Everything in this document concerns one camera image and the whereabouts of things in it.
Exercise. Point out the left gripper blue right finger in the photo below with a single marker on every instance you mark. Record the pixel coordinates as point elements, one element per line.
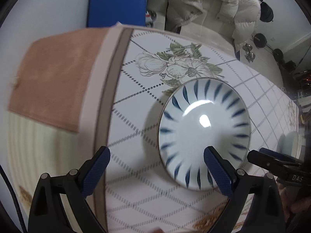
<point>221,170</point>

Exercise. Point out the white puffer jacket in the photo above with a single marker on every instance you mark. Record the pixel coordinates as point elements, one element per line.
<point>228,24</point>

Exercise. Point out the light blue dark-rimmed bowl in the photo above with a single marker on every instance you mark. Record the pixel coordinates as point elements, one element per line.
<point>291,145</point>

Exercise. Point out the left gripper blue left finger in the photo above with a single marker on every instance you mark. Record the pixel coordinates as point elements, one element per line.
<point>93,169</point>

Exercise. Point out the diamond pattern floral tablecloth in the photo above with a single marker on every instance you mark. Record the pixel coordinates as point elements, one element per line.
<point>157,100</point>

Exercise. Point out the person's right hand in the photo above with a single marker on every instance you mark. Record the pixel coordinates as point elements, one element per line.
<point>294,208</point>

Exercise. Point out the barbell on floor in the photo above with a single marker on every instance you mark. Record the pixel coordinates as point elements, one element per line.
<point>260,41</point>

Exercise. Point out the blue folded mat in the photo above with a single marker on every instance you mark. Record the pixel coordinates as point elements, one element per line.
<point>106,13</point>

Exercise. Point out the blue striped white plate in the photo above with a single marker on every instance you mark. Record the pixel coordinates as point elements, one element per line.
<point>202,112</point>

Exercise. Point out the striped beige brown table mat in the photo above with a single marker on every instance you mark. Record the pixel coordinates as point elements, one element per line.
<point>47,131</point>

